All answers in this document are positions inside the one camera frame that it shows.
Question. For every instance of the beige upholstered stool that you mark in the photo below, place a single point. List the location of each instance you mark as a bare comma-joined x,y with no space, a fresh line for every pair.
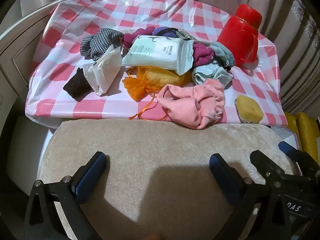
150,142

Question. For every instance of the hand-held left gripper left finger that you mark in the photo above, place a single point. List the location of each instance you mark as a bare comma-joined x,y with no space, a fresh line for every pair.
88,177

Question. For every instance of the pink white checked tablecloth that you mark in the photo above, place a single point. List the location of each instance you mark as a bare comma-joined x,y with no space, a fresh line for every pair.
162,12

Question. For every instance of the red thermos jug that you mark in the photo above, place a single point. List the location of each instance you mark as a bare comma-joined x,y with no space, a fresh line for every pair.
237,37

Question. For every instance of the purple knit sock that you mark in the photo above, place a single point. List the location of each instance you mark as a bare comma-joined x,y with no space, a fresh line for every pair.
162,31

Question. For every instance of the brown square sponge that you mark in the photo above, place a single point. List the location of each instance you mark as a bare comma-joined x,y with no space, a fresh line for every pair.
77,83

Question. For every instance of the white wet wipes pack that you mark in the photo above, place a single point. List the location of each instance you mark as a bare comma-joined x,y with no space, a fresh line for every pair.
155,55

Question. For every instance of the black white houndstooth cloth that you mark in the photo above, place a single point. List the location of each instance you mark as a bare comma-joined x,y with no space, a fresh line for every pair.
100,42

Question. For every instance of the white plastic pouch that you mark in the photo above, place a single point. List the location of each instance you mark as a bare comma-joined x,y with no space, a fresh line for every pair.
106,67

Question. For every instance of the salmon pink cloth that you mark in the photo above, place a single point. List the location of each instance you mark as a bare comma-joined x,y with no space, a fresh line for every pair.
185,105

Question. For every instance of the orange organza bag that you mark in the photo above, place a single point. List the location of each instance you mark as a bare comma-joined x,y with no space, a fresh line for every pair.
135,82

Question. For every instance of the grey blue sock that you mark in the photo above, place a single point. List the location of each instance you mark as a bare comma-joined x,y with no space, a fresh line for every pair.
222,52

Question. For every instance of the magenta knit sock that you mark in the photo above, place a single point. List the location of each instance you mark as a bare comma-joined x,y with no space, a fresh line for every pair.
135,36
202,53

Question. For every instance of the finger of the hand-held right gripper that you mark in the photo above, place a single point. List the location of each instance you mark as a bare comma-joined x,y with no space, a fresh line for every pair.
291,151
263,163

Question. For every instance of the white panelled cabinet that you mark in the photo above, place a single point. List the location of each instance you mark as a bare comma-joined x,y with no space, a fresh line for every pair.
15,62

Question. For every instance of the white purple cardboard box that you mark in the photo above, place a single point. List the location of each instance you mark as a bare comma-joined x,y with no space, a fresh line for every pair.
287,136

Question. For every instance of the yellow block sponge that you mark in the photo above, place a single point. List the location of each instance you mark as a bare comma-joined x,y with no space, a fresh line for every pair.
250,110

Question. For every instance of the light blue towel cloth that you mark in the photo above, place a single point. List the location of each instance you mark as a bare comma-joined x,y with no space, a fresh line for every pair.
210,74

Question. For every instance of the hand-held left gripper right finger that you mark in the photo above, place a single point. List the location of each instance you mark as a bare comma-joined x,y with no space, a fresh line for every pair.
223,177

